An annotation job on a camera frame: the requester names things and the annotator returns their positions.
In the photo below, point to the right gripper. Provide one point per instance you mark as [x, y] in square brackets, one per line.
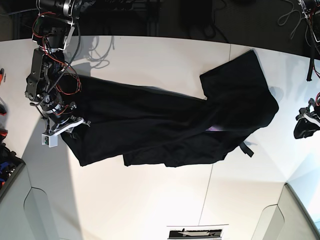
[59, 118]

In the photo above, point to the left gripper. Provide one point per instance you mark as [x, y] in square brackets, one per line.
[308, 120]

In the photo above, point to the black graphic t-shirt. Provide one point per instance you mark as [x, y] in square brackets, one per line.
[150, 126]

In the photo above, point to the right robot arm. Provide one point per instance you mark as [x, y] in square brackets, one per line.
[52, 78]

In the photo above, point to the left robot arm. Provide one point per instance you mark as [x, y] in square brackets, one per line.
[311, 11]

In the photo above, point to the black tape strip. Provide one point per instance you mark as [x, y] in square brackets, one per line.
[245, 147]

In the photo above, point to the orange black tool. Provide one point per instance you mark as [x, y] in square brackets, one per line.
[2, 76]

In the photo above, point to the printed paper sheet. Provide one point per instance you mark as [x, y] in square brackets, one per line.
[200, 232]

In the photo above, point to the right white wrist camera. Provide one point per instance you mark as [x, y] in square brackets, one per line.
[49, 140]

